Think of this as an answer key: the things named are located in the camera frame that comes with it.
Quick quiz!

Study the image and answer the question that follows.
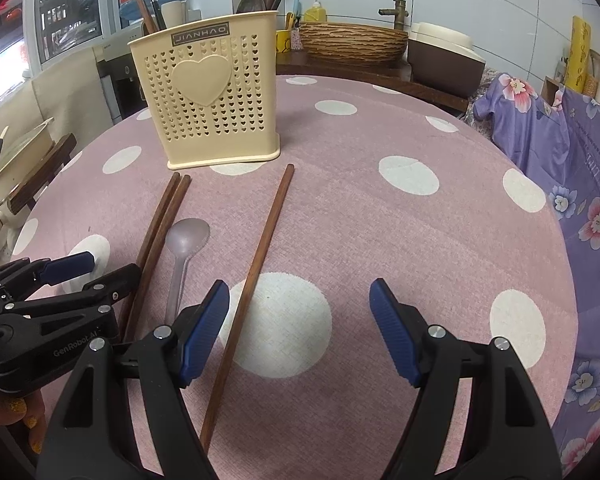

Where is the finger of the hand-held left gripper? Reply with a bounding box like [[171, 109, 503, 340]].
[[35, 263, 142, 312], [0, 252, 97, 295]]

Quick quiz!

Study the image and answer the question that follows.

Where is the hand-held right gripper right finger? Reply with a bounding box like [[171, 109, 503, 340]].
[[369, 278, 563, 480]]

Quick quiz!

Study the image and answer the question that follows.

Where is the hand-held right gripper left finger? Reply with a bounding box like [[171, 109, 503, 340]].
[[35, 280, 231, 480]]

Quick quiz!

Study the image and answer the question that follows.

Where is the cream plastic utensil holder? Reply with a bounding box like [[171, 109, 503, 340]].
[[128, 10, 282, 170]]

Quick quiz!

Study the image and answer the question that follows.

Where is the person's left hand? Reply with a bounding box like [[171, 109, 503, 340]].
[[0, 390, 48, 456]]

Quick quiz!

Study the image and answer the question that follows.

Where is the pale plastic spoon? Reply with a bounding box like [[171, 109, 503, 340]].
[[165, 218, 211, 327]]

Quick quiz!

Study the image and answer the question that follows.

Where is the pink polka-dot tablecloth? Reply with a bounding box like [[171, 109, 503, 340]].
[[10, 74, 578, 480]]

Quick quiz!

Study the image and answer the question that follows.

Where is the dark wooden stool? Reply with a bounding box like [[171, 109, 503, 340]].
[[7, 134, 78, 213]]

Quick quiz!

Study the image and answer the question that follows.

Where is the cream cooking pot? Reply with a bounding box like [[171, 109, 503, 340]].
[[0, 117, 56, 213]]

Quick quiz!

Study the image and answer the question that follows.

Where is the beige fabric cover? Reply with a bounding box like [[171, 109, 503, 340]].
[[0, 50, 107, 161]]

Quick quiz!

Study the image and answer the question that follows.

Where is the grey water dispenser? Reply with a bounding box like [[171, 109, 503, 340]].
[[94, 35, 148, 123]]

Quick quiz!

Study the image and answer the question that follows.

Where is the purple floral cloth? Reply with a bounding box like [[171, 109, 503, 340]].
[[472, 72, 600, 467]]

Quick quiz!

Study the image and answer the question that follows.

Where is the sliding glass window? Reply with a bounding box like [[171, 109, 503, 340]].
[[22, 0, 120, 70]]

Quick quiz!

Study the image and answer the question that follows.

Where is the dark wooden side table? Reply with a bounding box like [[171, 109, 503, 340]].
[[275, 51, 469, 113]]

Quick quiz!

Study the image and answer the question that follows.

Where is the stack of paper cups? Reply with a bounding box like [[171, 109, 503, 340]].
[[161, 0, 189, 26]]

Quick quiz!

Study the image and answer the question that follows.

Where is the cream brown rice cooker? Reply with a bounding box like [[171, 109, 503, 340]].
[[407, 22, 487, 99]]

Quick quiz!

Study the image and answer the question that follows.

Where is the light wooden box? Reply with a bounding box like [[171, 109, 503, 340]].
[[541, 75, 566, 106]]

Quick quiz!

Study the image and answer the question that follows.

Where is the woven pattern sink basin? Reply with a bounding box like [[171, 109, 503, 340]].
[[299, 22, 409, 65]]

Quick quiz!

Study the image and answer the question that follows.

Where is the bronze bamboo faucet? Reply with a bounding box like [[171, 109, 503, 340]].
[[378, 0, 410, 31]]

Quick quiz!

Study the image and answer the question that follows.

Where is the yellow printed box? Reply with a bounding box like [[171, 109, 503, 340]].
[[570, 16, 594, 93]]

